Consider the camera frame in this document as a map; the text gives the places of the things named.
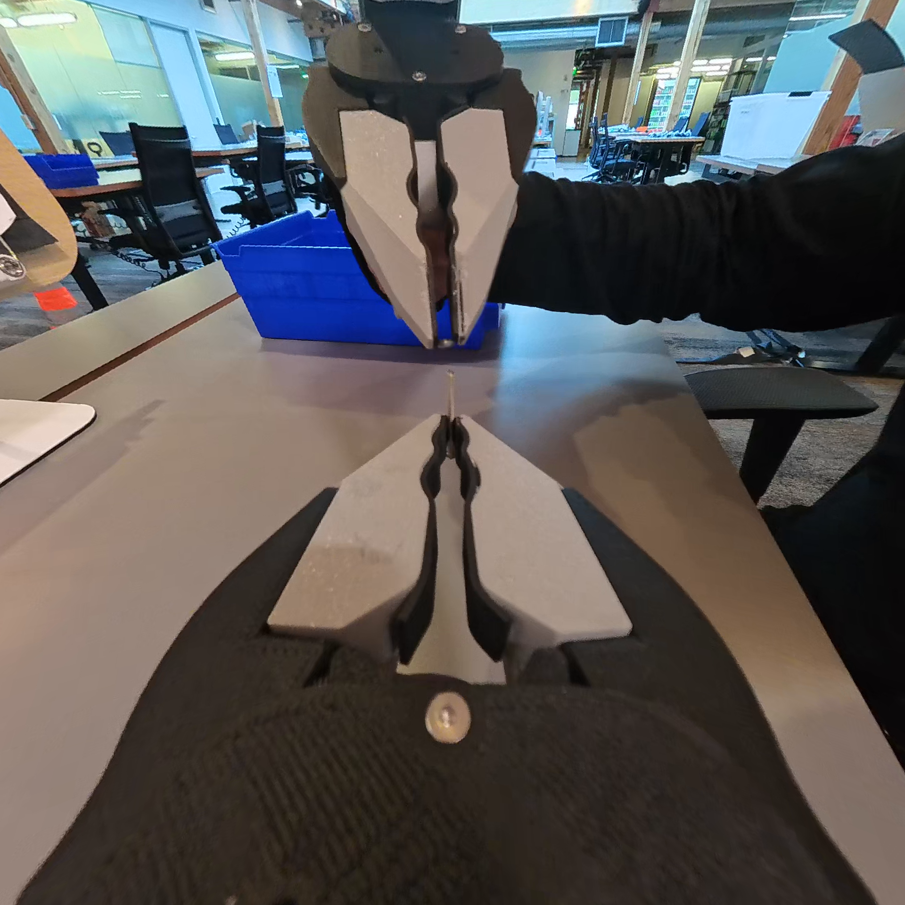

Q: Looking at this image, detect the white document stand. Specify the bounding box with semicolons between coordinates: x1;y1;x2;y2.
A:
0;131;96;487

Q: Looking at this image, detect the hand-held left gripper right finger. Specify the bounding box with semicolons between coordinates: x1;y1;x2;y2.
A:
454;413;634;666

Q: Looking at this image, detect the small blue bin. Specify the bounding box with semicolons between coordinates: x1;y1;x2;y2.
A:
25;152;100;188

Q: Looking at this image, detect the person's right forearm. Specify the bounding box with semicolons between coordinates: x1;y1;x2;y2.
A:
488;134;905;333

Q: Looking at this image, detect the slanted wooden beam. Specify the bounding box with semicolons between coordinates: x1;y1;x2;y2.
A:
802;0;899;153

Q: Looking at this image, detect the wooden column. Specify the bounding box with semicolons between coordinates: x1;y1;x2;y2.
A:
244;0;285;128
633;0;709;128

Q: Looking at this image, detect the grey desk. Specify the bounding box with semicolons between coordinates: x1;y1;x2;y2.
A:
0;300;905;905
0;262;241;400

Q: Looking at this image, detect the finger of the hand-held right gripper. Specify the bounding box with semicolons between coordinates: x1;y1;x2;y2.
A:
338;107;443;351
438;105;517;347

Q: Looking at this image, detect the black chair headrest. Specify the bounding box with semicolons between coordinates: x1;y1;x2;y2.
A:
829;20;899;75

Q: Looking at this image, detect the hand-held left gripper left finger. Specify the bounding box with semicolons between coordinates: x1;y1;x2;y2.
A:
267;413;450;680

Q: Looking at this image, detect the wooden background desk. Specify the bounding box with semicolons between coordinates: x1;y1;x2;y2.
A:
42;164;227;202

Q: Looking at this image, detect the blue plastic bin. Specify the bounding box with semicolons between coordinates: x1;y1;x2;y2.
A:
212;210;504;347

